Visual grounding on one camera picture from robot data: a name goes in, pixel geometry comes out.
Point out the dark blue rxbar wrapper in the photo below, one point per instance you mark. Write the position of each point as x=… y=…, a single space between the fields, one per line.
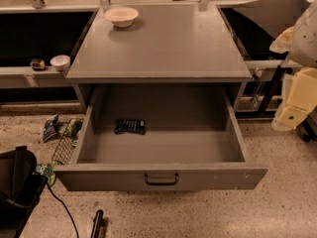
x=133 y=126

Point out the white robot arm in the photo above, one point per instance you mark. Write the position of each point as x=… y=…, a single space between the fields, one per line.
x=299 y=91

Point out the black robot base left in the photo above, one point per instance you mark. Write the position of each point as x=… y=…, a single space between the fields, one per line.
x=20 y=190

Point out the grey open top drawer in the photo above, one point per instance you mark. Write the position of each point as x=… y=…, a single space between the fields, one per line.
x=191 y=130

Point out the grey cabinet with counter top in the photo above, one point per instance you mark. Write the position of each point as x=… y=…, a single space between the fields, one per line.
x=166 y=43

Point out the green snack bag on floor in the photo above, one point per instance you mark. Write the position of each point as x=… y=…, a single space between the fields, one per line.
x=73 y=127

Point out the large beige bowl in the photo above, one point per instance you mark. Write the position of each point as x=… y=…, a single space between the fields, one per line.
x=121 y=17

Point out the small white cup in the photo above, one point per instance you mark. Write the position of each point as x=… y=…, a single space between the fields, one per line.
x=61 y=62

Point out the blue snack bag on floor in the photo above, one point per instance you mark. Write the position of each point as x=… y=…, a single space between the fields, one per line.
x=50 y=128

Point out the grey low shelf right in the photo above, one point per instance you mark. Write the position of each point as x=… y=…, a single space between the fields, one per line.
x=263 y=70

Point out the grey low shelf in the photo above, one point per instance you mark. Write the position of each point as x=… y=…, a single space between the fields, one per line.
x=263 y=70
x=26 y=77

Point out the black cylindrical tool on floor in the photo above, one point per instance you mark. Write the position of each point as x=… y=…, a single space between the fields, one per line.
x=97 y=223

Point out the green white snack bag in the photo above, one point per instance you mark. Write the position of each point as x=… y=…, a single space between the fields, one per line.
x=46 y=170

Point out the yellow black tape measure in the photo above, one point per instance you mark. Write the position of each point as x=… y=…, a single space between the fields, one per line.
x=37 y=64

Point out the black tray stand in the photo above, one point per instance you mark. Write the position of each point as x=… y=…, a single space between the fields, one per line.
x=255 y=26

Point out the grey low shelf left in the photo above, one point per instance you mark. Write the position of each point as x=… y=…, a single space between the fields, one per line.
x=26 y=77

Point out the black drawer handle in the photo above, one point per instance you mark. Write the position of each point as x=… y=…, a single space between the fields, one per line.
x=161 y=181

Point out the wire mesh rack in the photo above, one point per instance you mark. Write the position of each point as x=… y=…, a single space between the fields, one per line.
x=64 y=150

